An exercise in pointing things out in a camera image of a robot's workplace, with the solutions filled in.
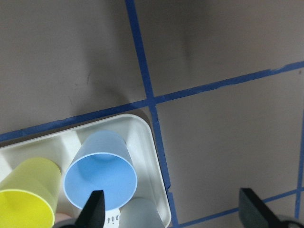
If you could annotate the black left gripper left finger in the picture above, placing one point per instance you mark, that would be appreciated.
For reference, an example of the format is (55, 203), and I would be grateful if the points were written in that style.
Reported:
(93, 213)

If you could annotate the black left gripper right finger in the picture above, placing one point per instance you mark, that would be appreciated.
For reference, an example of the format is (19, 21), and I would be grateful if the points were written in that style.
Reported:
(254, 213)

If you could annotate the light blue plastic cup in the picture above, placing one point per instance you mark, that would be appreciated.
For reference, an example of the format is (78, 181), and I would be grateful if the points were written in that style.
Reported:
(103, 163)

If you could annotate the grey plastic cup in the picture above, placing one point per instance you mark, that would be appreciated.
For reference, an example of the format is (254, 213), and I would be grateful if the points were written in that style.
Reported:
(140, 213)

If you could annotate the yellow plastic cup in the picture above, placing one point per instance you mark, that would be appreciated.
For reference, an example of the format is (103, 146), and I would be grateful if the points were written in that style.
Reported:
(29, 195)

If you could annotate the cream plastic tray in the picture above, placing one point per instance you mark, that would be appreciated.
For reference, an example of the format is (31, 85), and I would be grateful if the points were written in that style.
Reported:
(61, 148)

